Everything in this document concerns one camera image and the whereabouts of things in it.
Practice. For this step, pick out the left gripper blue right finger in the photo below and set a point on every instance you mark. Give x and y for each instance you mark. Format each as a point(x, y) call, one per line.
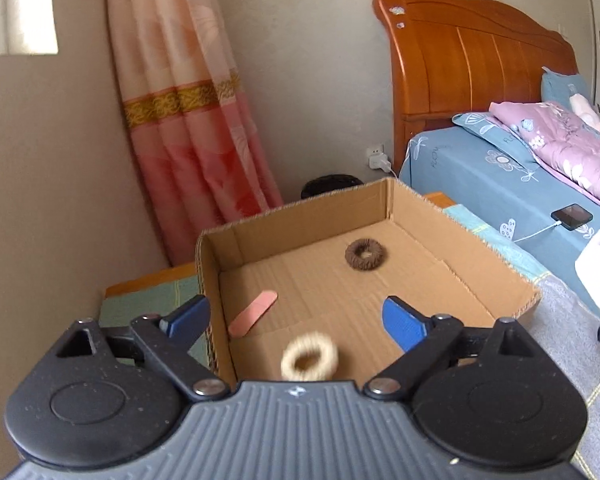
point(406, 326)

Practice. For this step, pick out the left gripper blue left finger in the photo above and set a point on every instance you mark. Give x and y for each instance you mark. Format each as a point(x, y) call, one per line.
point(185, 325)

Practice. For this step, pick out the pink adhesive bandage strip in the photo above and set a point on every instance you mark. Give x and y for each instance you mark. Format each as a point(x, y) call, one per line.
point(248, 317)

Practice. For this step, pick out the cardboard box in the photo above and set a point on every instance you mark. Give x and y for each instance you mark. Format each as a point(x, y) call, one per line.
point(333, 260)

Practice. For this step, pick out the black smartphone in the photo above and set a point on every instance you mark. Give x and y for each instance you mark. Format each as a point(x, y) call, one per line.
point(572, 217)

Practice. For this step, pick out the black round object behind box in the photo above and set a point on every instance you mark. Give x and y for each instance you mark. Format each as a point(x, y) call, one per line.
point(327, 184)

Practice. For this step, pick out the pink patterned curtain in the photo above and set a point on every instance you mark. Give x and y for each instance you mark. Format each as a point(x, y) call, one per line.
point(191, 128)

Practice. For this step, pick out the blue floral bed sheet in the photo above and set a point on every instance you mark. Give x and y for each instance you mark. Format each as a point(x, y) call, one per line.
point(480, 164)

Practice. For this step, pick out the pink floral quilt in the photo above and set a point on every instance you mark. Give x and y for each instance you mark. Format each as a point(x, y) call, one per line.
point(557, 137)

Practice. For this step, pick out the blue pillow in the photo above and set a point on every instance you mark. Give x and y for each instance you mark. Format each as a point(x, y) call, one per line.
point(559, 88)

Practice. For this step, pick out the orange wooden headboard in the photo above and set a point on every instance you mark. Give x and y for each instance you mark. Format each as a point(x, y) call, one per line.
point(455, 56)

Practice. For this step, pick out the white wall socket charger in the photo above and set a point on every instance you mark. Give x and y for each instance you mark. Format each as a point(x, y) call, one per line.
point(377, 158)

